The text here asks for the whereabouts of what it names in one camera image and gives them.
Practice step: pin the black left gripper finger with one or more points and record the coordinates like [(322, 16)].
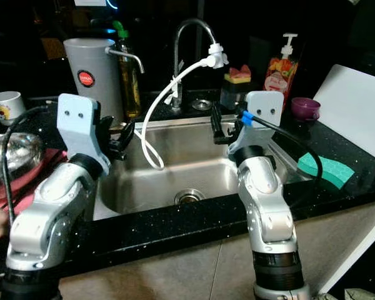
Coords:
[(127, 137)]

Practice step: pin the stainless steel bowl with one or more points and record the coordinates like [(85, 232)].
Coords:
[(19, 150)]

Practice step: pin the round metal counter hole cover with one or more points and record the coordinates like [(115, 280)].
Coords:
[(201, 104)]

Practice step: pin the dark sponge holder box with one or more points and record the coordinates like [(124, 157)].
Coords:
[(234, 95)]

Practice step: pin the stainless steel sink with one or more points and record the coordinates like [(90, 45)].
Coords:
[(187, 150)]

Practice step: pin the pink and yellow sponge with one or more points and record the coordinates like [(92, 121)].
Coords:
[(239, 75)]

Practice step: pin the green capped oil bottle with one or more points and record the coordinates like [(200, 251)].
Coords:
[(128, 87)]

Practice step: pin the white faucet diverter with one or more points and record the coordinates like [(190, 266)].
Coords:
[(217, 56)]

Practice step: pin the round metal sink drain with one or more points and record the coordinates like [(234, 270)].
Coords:
[(189, 197)]

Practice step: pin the curved chrome faucet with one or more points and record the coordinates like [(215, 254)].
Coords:
[(177, 62)]

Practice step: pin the peach soap pump bottle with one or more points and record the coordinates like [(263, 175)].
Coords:
[(281, 72)]

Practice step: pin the purple cup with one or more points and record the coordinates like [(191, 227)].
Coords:
[(305, 108)]

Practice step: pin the grey water filter canister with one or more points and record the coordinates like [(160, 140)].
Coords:
[(94, 59)]

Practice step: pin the green sponge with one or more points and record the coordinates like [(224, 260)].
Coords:
[(325, 169)]

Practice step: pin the white printed mug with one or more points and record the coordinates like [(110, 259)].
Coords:
[(7, 100)]

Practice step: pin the white cutting board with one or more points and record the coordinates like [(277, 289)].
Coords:
[(353, 109)]

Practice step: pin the olive crumpled fabric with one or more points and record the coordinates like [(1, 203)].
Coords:
[(350, 296)]

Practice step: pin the pale grey left wrist camera mount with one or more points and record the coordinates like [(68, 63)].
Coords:
[(78, 119)]

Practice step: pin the pale grey wrist camera mount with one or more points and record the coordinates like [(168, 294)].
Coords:
[(78, 119), (269, 103)]

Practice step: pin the pale grey right wrist camera mount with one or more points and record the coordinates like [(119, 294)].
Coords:
[(269, 103)]

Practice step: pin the white wall socket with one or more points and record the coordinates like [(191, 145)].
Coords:
[(90, 3)]

